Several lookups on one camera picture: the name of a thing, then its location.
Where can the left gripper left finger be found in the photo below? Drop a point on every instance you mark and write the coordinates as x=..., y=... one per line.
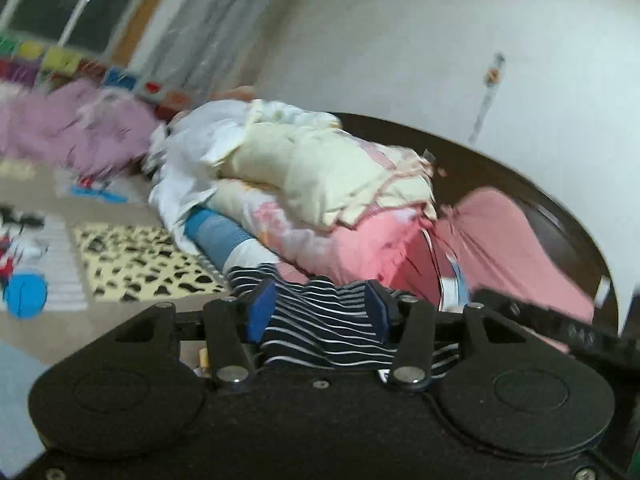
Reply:
x=232, y=329

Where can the Mickey Mouse brown blanket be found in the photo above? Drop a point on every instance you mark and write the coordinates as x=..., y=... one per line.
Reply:
x=74, y=266

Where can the pile of unfolded clothes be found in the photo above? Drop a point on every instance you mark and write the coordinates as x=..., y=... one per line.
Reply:
x=295, y=184

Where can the purple floral duvet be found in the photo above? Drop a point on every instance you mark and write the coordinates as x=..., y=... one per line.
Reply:
x=94, y=132

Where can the black white striped shirt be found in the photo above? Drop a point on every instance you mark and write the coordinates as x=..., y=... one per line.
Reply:
x=315, y=325

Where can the pink pillow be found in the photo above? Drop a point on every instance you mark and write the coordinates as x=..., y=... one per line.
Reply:
x=495, y=247

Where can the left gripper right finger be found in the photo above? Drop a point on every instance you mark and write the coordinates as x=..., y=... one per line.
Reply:
x=407, y=324

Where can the grey curtain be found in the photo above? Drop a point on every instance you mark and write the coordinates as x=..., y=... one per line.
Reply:
x=191, y=47

